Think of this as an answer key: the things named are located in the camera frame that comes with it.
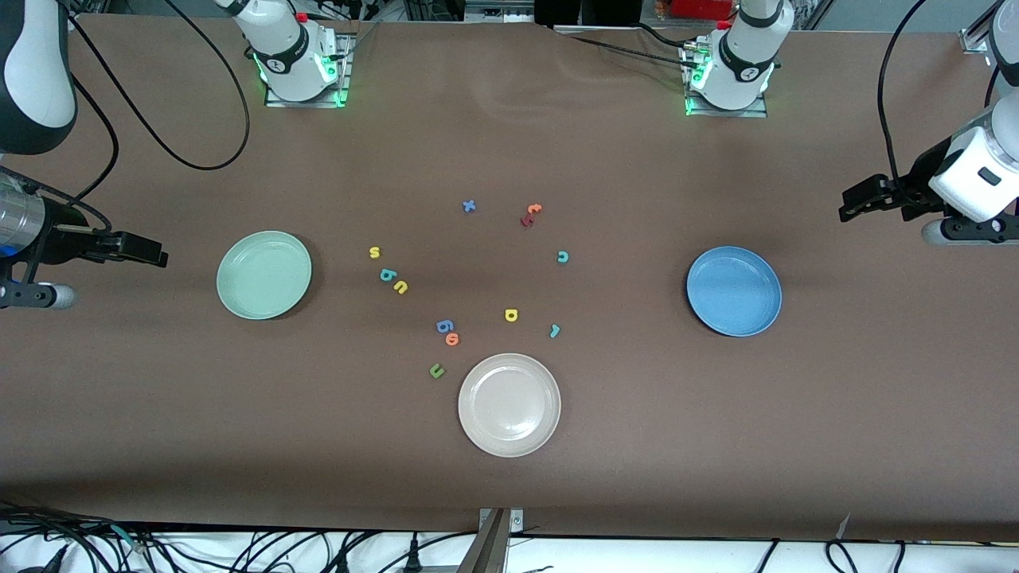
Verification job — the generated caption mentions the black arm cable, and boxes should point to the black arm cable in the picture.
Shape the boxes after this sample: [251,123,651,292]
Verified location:
[877,0,1001,188]
[0,0,251,236]

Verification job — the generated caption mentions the black looped cable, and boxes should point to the black looped cable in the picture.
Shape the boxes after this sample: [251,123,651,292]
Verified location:
[824,540,904,573]

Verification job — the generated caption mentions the beige plate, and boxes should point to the beige plate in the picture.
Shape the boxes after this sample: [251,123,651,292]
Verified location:
[458,353,562,458]

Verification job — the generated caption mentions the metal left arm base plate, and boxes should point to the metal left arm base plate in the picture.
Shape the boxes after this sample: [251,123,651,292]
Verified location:
[681,40,769,119]

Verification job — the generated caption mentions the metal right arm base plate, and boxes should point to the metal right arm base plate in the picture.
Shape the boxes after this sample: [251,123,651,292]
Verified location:
[265,32,355,108]

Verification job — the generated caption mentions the red box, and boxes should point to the red box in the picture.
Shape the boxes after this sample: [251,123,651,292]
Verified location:
[669,0,737,20]

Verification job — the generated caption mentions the black base cable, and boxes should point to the black base cable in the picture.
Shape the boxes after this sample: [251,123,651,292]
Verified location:
[553,22,701,68]

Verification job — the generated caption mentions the silver perforated metal rail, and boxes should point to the silver perforated metal rail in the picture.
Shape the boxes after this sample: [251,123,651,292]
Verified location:
[466,0,534,21]

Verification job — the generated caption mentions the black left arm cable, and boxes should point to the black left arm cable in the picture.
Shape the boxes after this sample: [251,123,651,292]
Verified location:
[877,0,1001,188]

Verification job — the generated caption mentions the brown table cover sheet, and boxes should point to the brown table cover sheet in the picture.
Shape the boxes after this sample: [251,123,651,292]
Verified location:
[0,14,1019,542]

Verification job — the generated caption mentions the light green plate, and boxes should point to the light green plate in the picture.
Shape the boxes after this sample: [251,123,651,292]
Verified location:
[217,231,313,321]

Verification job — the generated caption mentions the blue plate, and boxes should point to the blue plate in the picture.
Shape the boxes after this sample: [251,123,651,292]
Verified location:
[686,246,783,337]

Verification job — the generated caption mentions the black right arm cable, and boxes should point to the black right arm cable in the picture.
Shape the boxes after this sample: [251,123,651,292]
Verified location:
[0,0,251,236]

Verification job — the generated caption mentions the aluminium profile beam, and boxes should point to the aluminium profile beam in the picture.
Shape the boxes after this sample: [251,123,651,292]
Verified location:
[458,508,526,573]

